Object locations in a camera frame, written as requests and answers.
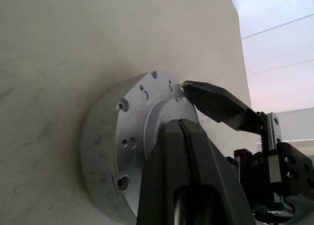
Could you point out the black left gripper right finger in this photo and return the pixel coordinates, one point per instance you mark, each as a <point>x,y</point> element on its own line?
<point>220,105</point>

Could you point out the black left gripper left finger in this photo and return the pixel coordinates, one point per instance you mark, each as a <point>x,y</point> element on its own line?
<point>186,181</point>

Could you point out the silver round motor lid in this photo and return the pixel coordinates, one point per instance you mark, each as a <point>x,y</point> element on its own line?
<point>137,117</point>

